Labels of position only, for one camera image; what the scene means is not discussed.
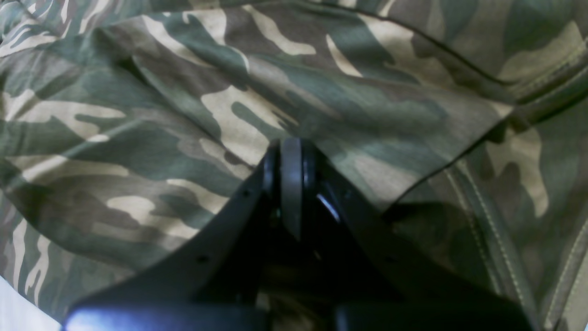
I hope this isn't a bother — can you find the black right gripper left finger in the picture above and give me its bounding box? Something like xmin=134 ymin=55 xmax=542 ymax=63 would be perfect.
xmin=62 ymin=141 xmax=280 ymax=331

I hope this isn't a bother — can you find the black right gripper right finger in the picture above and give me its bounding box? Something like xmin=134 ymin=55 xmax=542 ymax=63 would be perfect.
xmin=281 ymin=138 xmax=534 ymax=331

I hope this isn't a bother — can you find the camouflage T-shirt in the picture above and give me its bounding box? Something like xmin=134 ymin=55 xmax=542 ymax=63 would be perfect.
xmin=0 ymin=0 xmax=587 ymax=331

